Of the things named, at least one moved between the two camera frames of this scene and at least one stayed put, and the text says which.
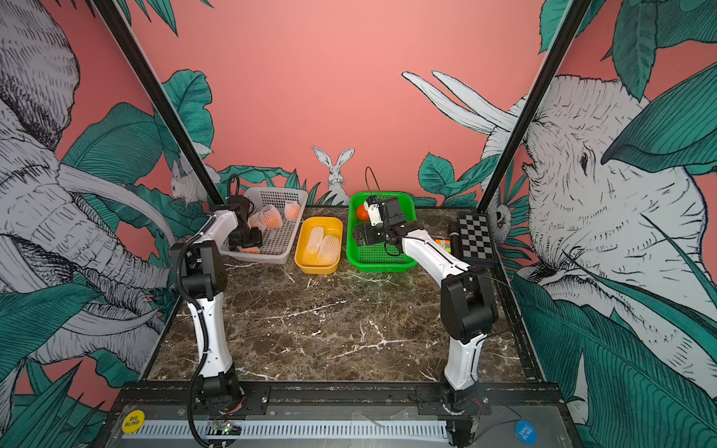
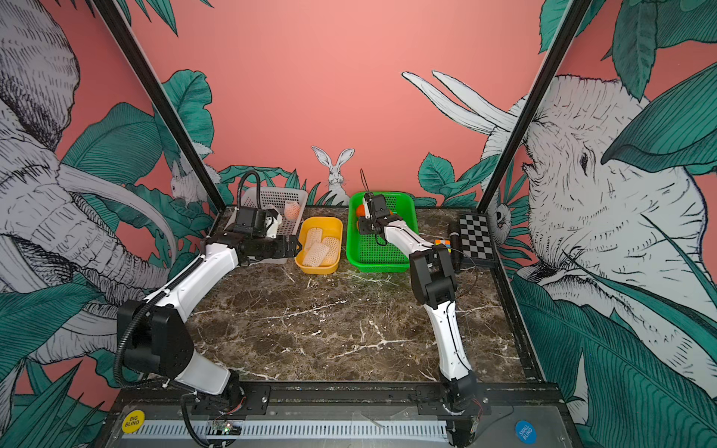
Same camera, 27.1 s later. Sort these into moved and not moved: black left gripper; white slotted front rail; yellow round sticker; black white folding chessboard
Moved: black left gripper
Not moved: black white folding chessboard; white slotted front rail; yellow round sticker
